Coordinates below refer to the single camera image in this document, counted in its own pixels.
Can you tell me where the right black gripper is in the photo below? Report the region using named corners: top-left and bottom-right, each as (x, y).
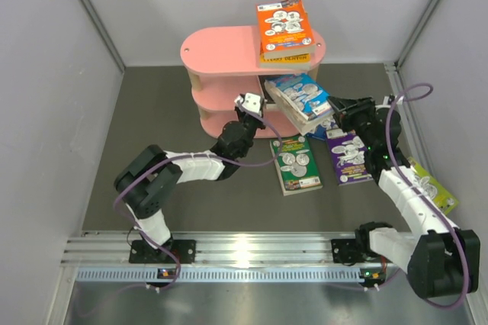
top-left (328, 97), bottom-right (378, 150)

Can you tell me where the blue 26-storey treehouse book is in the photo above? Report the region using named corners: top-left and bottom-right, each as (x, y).
top-left (263, 73), bottom-right (333, 135)

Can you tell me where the dark blue treehouse book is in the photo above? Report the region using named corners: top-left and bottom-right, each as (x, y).
top-left (307, 117), bottom-right (338, 141)

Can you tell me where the purple treehouse book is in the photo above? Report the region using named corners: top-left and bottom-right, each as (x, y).
top-left (326, 128), bottom-right (372, 186)

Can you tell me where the dark tale of two cities book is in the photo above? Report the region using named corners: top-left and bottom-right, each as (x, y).
top-left (258, 75), bottom-right (281, 111)

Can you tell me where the yellow 130-storey treehouse book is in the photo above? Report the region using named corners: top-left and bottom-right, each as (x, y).
top-left (258, 50), bottom-right (311, 71)

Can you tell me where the orange 78-storey treehouse book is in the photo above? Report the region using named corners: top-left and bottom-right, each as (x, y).
top-left (256, 0), bottom-right (316, 60)

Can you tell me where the lime green treehouse book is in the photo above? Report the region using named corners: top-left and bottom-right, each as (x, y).
top-left (408, 156), bottom-right (458, 215)

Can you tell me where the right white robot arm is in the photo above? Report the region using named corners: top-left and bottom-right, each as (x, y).
top-left (328, 97), bottom-right (480, 299)

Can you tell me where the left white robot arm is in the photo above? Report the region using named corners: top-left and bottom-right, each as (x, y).
top-left (114, 104), bottom-right (265, 262)

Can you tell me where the pink three-tier shelf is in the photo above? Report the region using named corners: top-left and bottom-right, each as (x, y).
top-left (179, 25), bottom-right (328, 140)

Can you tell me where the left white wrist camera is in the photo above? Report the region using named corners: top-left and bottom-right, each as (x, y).
top-left (234, 92), bottom-right (265, 117)

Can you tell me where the aluminium mounting rail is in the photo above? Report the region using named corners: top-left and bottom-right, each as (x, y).
top-left (61, 231), bottom-right (398, 289)

